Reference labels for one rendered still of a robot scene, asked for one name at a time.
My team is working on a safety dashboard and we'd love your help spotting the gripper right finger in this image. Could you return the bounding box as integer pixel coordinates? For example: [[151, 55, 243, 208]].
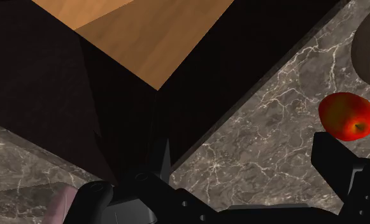
[[310, 131, 370, 224]]

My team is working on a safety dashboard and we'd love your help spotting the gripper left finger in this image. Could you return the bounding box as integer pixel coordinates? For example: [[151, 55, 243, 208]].
[[62, 138, 220, 224]]

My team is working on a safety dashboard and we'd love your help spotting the red apple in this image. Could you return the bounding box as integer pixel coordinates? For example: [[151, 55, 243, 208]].
[[318, 92, 370, 142]]

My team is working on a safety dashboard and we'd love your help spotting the pink rounded object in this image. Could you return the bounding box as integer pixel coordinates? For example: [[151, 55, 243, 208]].
[[41, 185, 79, 224]]

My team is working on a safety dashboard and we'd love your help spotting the tan brown bowl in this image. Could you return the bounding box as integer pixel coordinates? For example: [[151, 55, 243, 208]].
[[350, 2, 370, 91]]

